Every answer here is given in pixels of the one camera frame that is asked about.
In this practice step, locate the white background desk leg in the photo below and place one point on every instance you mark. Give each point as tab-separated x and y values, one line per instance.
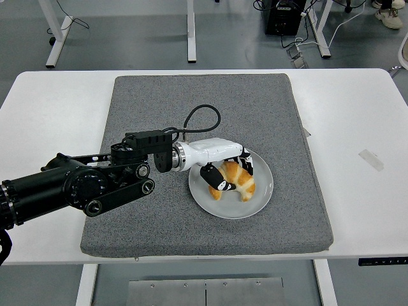
191	32
59	38
322	32

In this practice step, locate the pale grey round plate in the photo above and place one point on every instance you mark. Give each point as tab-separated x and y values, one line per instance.
229	208

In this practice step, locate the person's foot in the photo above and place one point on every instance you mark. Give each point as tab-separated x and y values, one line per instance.
389	18
397	4

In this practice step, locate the clear tape strip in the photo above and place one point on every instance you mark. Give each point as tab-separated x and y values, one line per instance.
371	160

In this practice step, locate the white table leg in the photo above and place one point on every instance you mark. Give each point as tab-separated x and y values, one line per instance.
325	283
85	285

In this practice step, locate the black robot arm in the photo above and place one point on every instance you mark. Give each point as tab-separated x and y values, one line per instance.
48	185

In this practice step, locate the grey speckled square mat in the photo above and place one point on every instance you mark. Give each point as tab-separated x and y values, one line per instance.
204	236

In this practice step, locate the white chair edge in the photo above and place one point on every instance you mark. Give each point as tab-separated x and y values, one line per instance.
404	52

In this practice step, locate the grey mat tag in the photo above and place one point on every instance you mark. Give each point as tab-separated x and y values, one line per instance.
307	132

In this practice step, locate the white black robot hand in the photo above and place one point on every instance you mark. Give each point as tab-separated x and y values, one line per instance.
216	151

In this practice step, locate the golden croissant bread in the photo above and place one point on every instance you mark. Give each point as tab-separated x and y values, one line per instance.
243	181

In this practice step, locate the grey foot pedal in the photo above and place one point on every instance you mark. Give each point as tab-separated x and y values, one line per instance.
297	57

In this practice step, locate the grey metal plate with screws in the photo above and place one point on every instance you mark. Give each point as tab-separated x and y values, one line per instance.
204	291

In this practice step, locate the black equipment box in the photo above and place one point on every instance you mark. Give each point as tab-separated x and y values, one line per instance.
282	19

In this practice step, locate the black table control panel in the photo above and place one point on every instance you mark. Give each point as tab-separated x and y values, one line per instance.
382	261

